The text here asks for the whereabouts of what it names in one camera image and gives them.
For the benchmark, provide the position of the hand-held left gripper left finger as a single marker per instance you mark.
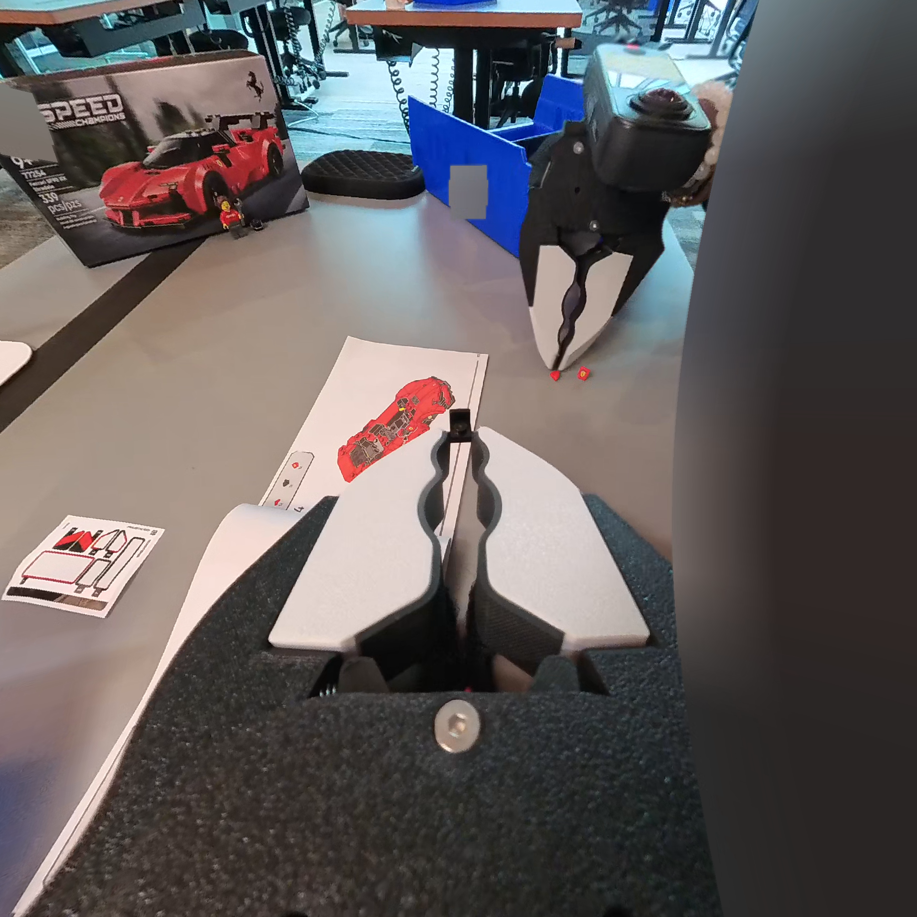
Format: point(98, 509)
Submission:
point(365, 566)

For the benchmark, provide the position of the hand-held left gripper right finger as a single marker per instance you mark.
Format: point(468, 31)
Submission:
point(559, 566)

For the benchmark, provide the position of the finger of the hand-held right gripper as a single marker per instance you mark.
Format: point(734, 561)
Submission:
point(548, 294)
point(602, 294)

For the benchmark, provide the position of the small black lego piece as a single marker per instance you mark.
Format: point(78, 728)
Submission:
point(460, 423)

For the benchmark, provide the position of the blue plastic bin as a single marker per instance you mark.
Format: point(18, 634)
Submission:
point(465, 150)

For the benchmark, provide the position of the lego instruction booklet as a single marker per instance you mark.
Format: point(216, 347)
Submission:
point(215, 573)

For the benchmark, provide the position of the lego sticker sheet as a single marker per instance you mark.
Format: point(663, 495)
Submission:
point(79, 566)

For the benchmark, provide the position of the lego minifigure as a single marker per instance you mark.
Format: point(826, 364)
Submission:
point(233, 215)

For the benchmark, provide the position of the lego set box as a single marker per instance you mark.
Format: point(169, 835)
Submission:
point(107, 143)

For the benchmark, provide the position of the person's right hand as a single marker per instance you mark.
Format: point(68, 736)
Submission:
point(711, 154)

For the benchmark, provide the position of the wood edged desk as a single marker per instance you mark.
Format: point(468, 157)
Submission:
point(465, 14)
point(71, 11)

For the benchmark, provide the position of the white rounded pad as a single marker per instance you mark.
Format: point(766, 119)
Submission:
point(11, 362)

